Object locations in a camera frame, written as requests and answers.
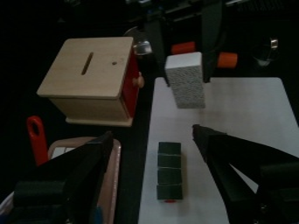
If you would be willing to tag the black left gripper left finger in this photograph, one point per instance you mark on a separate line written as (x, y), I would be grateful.
(66, 180)

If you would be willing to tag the white striped sushi block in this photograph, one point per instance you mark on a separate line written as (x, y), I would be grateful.
(62, 152)

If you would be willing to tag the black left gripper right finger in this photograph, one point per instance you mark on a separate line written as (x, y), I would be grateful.
(256, 175)

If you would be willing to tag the white cutting board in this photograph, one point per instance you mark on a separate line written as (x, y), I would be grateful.
(240, 105)

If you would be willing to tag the red plastic spatula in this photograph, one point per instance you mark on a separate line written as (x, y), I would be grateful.
(38, 145)

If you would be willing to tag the blue tape piece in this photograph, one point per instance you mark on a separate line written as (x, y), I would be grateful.
(95, 215)

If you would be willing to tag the green segmented seaweed strip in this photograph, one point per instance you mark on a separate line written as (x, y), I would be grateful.
(170, 175)

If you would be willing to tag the red striped salmon slice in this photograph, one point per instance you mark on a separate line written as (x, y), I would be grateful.
(183, 47)

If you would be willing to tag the pink plastic tray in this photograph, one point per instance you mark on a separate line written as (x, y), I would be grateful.
(112, 180)

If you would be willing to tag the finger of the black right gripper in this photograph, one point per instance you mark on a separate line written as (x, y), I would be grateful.
(212, 43)
(158, 43)

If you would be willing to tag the small dark shiny cup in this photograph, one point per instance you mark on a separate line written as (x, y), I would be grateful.
(268, 56)

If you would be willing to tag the orange toy carrot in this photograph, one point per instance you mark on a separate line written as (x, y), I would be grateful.
(228, 60)

